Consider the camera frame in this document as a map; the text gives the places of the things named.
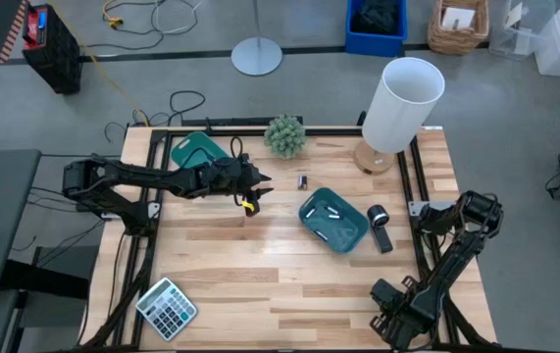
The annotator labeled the dark teal plastic bin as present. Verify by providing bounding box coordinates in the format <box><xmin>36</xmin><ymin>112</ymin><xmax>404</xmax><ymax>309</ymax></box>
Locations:
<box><xmin>298</xmin><ymin>187</ymin><xmax>371</xmax><ymax>255</ymax></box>

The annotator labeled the clear plastic container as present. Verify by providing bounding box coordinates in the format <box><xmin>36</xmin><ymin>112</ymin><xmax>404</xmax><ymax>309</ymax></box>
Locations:
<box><xmin>487</xmin><ymin>0</ymin><xmax>558</xmax><ymax>61</ymax></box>

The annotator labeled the blue plastic crate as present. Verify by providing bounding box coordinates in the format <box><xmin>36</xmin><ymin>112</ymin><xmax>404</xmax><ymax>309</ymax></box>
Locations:
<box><xmin>345</xmin><ymin>0</ymin><xmax>409</xmax><ymax>59</ymax></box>

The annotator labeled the long yellow cable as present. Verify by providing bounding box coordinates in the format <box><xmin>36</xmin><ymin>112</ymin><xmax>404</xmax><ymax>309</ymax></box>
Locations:
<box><xmin>48</xmin><ymin>0</ymin><xmax>151</xmax><ymax>126</ymax></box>

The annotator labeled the white shade wooden base lamp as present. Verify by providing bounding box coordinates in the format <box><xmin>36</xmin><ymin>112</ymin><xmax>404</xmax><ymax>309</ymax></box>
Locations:
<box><xmin>352</xmin><ymin>57</ymin><xmax>446</xmax><ymax>176</ymax></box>

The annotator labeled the white paper box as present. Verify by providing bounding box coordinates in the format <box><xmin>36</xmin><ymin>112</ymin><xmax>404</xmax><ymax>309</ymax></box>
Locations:
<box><xmin>441</xmin><ymin>6</ymin><xmax>477</xmax><ymax>30</ymax></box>

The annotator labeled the light teal plastic bin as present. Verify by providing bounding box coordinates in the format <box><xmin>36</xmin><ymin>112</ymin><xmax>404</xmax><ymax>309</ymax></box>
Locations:
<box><xmin>170</xmin><ymin>130</ymin><xmax>230</xmax><ymax>171</ymax></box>

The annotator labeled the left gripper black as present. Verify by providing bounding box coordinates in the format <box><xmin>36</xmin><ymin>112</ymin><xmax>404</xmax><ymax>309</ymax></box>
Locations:
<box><xmin>207</xmin><ymin>155</ymin><xmax>275</xmax><ymax>200</ymax></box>

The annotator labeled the grey desk calculator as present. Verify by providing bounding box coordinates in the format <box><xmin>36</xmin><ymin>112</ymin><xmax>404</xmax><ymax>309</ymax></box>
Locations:
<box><xmin>134</xmin><ymin>277</ymin><xmax>199</xmax><ymax>342</ymax></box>

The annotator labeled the green succulent in pot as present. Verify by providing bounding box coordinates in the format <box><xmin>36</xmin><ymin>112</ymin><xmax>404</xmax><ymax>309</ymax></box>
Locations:
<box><xmin>263</xmin><ymin>114</ymin><xmax>307</xmax><ymax>159</ymax></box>

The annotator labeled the yellow plug cable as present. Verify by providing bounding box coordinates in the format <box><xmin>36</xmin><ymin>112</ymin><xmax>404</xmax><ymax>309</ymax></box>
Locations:
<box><xmin>102</xmin><ymin>0</ymin><xmax>126</xmax><ymax>26</ymax></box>

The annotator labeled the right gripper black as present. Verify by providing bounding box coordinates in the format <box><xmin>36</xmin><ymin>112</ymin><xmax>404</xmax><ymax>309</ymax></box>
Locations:
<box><xmin>369</xmin><ymin>276</ymin><xmax>440</xmax><ymax>352</ymax></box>

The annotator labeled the black looped floor cable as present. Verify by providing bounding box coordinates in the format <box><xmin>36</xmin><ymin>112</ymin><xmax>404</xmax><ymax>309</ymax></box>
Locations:
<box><xmin>104</xmin><ymin>89</ymin><xmax>207</xmax><ymax>143</ymax></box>

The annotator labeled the wicker basket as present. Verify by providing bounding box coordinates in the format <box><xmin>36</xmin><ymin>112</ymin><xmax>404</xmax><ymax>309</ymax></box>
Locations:
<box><xmin>427</xmin><ymin>0</ymin><xmax>491</xmax><ymax>56</ymax></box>

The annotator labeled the white floor cable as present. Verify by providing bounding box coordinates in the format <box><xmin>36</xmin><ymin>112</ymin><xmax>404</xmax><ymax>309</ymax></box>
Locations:
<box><xmin>150</xmin><ymin>0</ymin><xmax>203</xmax><ymax>35</ymax></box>

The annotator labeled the black red tool case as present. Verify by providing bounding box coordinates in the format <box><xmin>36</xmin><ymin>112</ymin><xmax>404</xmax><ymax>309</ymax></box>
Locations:
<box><xmin>22</xmin><ymin>3</ymin><xmax>84</xmax><ymax>95</ymax></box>

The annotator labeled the black bag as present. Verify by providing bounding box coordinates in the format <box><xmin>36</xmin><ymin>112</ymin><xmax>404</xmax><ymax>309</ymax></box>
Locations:
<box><xmin>351</xmin><ymin>0</ymin><xmax>401</xmax><ymax>35</ymax></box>

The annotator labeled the grey round floor stand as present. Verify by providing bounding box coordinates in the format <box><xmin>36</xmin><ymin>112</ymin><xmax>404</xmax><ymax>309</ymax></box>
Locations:
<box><xmin>230</xmin><ymin>0</ymin><xmax>284</xmax><ymax>77</ymax></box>

